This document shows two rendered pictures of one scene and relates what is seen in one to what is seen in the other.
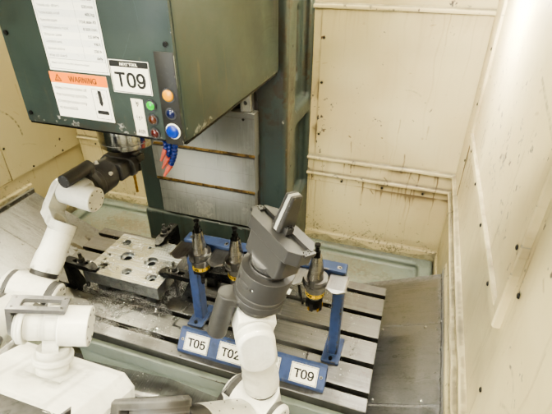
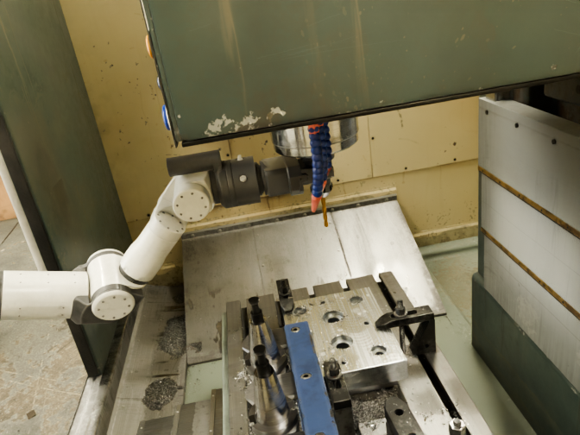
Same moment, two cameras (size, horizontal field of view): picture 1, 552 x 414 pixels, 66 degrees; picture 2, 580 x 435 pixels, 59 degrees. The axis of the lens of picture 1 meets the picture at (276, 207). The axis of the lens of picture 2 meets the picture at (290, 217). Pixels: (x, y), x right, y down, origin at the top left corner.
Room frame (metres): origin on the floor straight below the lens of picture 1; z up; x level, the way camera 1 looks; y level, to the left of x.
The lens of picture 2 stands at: (0.77, -0.38, 1.72)
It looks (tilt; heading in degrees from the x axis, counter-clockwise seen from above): 24 degrees down; 68
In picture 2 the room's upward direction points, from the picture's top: 9 degrees counter-clockwise
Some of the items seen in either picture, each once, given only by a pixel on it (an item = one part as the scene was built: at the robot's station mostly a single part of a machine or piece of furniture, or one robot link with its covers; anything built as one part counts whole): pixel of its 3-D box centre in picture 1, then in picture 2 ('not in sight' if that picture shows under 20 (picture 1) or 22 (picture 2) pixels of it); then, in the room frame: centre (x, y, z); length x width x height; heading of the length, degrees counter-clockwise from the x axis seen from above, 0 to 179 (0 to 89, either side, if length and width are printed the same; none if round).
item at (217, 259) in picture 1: (218, 258); (270, 390); (0.92, 0.16, 1.21); 0.07 x 0.05 x 0.01; 161
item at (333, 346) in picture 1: (336, 315); not in sight; (0.87, -0.17, 1.05); 0.10 x 0.05 x 0.30; 161
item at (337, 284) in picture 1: (336, 284); not in sight; (0.82, -0.15, 1.21); 0.07 x 0.05 x 0.01; 161
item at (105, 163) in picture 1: (109, 170); (266, 176); (1.08, 0.47, 1.40); 0.13 x 0.12 x 0.10; 71
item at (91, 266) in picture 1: (82, 269); (286, 303); (1.16, 0.68, 0.97); 0.13 x 0.03 x 0.15; 71
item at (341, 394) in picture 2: (177, 279); (337, 391); (1.10, 0.33, 0.97); 0.13 x 0.03 x 0.15; 71
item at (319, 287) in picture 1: (315, 280); not in sight; (0.83, -0.10, 1.21); 0.06 x 0.06 x 0.03
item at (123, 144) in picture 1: (124, 123); (312, 112); (1.18, 0.44, 1.50); 0.16 x 0.16 x 0.12
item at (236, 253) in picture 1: (236, 249); (267, 392); (0.90, 0.11, 1.26); 0.04 x 0.04 x 0.07
